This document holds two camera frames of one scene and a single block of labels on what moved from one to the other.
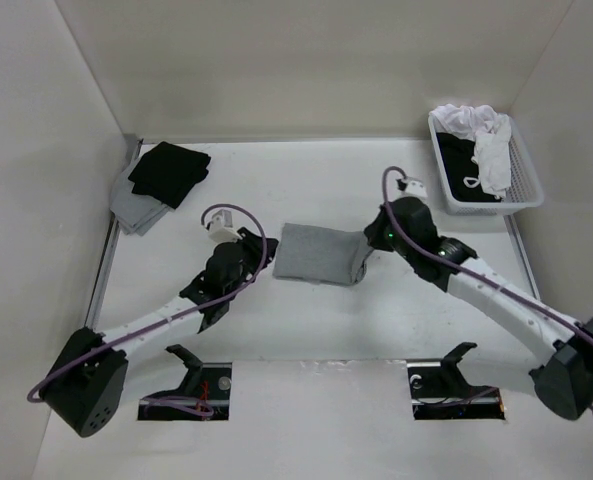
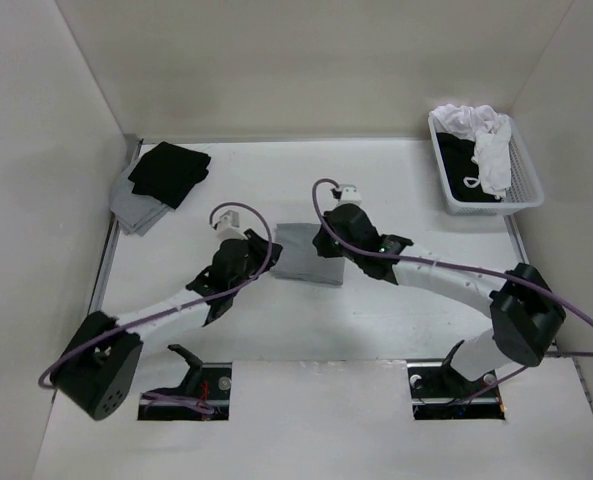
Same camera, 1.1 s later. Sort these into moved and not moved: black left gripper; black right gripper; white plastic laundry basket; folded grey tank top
Moved: black right gripper
Not moved: white plastic laundry basket; black left gripper; folded grey tank top
